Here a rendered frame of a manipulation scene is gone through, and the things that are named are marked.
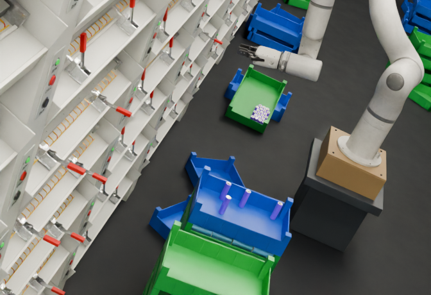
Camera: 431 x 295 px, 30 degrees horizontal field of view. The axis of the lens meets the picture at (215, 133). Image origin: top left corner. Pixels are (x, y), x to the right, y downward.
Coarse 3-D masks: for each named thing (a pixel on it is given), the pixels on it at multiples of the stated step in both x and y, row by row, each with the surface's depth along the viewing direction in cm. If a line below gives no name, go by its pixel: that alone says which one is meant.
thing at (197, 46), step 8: (216, 16) 334; (208, 24) 334; (216, 24) 335; (208, 32) 329; (200, 40) 320; (208, 40) 325; (192, 48) 311; (200, 48) 315; (192, 56) 307; (184, 72) 295
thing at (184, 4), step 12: (180, 0) 241; (192, 0) 249; (168, 12) 231; (180, 12) 238; (192, 12) 243; (168, 24) 228; (180, 24) 233; (156, 36) 218; (168, 36) 219; (156, 48) 215
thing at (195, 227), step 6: (192, 228) 239; (198, 228) 239; (204, 228) 239; (204, 234) 241; (210, 234) 240; (216, 234) 240; (222, 240) 241; (228, 240) 240; (234, 240) 240; (240, 246) 241; (246, 246) 240; (252, 246) 241; (252, 252) 242; (258, 252) 241; (264, 252) 241
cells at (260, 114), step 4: (256, 108) 379; (260, 108) 379; (264, 108) 380; (268, 108) 380; (256, 112) 377; (260, 112) 378; (264, 112) 378; (268, 112) 379; (252, 116) 375; (256, 116) 376; (260, 116) 376; (264, 116) 377; (256, 120) 375; (260, 120) 375; (264, 120) 378
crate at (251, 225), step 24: (216, 192) 254; (240, 192) 254; (192, 216) 236; (216, 216) 235; (240, 216) 248; (264, 216) 253; (288, 216) 249; (240, 240) 239; (264, 240) 238; (288, 240) 237
